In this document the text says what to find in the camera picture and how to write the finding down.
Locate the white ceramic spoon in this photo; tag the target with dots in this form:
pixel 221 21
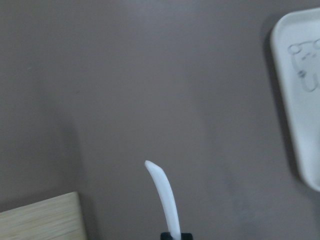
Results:
pixel 167 198

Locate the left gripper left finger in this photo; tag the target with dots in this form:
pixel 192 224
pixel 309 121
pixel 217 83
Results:
pixel 166 236

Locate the cream rabbit tray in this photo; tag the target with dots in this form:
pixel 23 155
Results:
pixel 295 47

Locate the wooden cutting board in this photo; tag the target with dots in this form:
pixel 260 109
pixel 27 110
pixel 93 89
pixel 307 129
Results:
pixel 57 218

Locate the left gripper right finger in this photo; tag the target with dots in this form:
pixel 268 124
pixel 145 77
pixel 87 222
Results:
pixel 186 236

